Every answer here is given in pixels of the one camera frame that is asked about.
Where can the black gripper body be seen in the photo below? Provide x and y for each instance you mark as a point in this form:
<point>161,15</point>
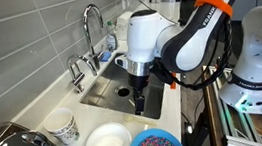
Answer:
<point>139,83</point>

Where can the cream plastic spoon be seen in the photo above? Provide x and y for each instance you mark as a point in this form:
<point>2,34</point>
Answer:
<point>129,117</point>

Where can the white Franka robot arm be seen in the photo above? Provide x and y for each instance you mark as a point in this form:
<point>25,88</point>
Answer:
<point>181,43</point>

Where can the blue plastic bowl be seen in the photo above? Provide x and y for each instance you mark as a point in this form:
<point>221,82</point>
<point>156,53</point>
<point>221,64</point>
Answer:
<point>136,143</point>

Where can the cream plastic fork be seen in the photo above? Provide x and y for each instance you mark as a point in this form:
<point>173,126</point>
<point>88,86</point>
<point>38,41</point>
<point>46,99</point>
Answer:
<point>131,102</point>

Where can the stainless steel sink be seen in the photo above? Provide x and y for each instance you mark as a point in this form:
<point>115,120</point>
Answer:
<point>106,89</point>

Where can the blue sponge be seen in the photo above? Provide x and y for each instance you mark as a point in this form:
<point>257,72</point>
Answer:
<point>105,56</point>

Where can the soap bottle with green cap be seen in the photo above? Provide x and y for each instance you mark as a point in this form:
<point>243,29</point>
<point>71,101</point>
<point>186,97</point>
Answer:
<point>111,40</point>

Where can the small chrome faucet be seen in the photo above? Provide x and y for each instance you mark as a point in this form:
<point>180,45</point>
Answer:
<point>77,77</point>

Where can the tall chrome faucet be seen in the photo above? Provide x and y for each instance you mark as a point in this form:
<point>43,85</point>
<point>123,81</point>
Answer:
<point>90,37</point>

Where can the patterned paper cup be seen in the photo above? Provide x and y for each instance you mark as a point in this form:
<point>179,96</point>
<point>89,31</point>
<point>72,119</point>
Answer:
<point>62,125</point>

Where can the wooden cart with aluminium frame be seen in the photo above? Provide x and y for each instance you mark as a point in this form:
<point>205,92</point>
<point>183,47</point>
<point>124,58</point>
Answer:
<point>245,129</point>

